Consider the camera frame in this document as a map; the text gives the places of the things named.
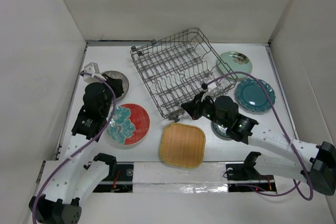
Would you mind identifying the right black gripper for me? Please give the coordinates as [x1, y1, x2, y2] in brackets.
[181, 91, 228, 129]

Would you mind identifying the square woven bamboo plate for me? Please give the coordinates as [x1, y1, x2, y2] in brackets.
[159, 123, 206, 168]

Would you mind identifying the red plate with teal flower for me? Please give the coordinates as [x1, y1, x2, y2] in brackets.
[105, 103, 150, 149]

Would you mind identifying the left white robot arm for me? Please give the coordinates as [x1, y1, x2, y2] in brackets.
[29, 74, 124, 223]

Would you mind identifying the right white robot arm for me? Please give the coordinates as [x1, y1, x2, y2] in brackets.
[181, 92, 335, 196]

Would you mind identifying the grey plate with deer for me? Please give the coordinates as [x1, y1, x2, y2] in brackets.
[102, 70, 129, 102]

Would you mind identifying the small blue patterned plate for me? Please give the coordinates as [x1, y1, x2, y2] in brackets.
[212, 122, 231, 139]

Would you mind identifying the teal scalloped plate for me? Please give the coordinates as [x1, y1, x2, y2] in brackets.
[236, 78, 271, 113]

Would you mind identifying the mint green floral plate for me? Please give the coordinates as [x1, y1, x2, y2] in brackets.
[216, 51, 253, 74]

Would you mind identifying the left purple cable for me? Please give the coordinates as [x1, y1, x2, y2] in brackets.
[28, 71, 117, 224]

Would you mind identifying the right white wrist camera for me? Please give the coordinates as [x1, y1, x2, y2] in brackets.
[201, 77, 223, 102]

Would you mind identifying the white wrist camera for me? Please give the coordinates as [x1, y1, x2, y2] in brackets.
[201, 77, 223, 102]
[79, 62, 106, 84]

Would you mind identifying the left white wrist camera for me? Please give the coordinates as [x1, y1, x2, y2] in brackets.
[79, 62, 106, 84]

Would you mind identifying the grey wire dish rack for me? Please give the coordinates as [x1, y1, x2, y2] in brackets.
[130, 28, 233, 122]

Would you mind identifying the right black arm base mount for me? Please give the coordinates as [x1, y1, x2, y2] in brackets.
[223, 163, 277, 193]

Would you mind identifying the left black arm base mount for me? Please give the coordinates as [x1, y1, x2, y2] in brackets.
[93, 163, 134, 193]

